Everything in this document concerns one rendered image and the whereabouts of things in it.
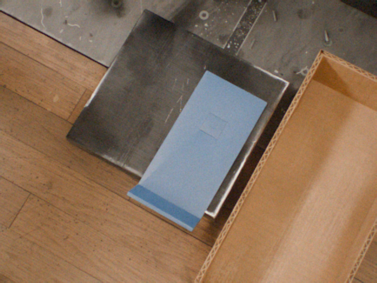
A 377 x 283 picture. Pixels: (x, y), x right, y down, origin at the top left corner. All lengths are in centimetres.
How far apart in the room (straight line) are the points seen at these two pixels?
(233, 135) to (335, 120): 11
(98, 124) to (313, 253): 25
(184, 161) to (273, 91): 12
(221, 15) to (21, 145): 25
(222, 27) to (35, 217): 28
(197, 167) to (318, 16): 22
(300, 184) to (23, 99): 30
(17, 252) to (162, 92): 21
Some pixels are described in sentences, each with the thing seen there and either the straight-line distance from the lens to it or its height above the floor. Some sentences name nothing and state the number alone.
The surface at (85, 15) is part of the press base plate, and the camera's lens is 80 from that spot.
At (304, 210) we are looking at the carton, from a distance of 73.
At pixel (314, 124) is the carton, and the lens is 75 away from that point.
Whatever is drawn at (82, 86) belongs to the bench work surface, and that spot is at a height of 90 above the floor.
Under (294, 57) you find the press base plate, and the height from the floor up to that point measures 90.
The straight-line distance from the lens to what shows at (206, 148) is 72.
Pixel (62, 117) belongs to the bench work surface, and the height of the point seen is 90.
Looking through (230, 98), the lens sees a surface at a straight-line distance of 73.
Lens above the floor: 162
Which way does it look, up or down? 75 degrees down
